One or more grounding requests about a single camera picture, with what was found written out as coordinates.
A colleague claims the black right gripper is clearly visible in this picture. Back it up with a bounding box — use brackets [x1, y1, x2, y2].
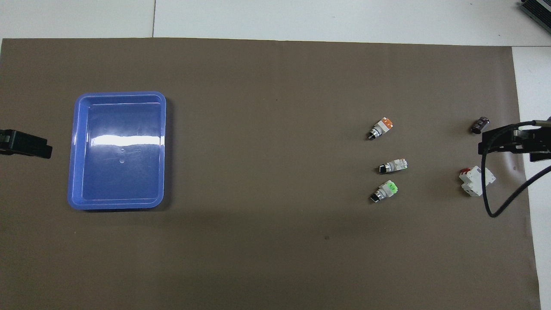
[478, 124, 551, 162]

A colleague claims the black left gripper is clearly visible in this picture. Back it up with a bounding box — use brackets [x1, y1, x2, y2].
[0, 129, 53, 159]

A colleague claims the green capped selector switch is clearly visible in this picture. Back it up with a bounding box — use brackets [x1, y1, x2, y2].
[369, 180, 399, 204]

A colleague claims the small dark terminal block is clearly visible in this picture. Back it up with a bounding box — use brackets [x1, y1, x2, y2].
[470, 116, 491, 135]

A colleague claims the white red circuit breaker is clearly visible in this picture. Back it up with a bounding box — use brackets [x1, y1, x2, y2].
[458, 166, 496, 197]

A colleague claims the blue plastic tray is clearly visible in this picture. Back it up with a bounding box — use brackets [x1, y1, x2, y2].
[67, 91, 167, 211]

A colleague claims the white orange connector upper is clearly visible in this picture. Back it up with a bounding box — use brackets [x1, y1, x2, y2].
[378, 158, 409, 174]

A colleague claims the grey ribbed metal device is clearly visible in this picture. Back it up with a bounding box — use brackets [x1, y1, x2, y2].
[519, 0, 551, 33]

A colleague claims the brown table mat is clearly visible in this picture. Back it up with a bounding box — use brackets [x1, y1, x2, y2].
[0, 38, 542, 310]

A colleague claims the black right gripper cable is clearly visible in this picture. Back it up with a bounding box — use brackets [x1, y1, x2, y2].
[481, 121, 551, 218]

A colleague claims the orange capped push switch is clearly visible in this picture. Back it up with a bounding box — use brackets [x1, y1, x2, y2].
[366, 118, 395, 141]

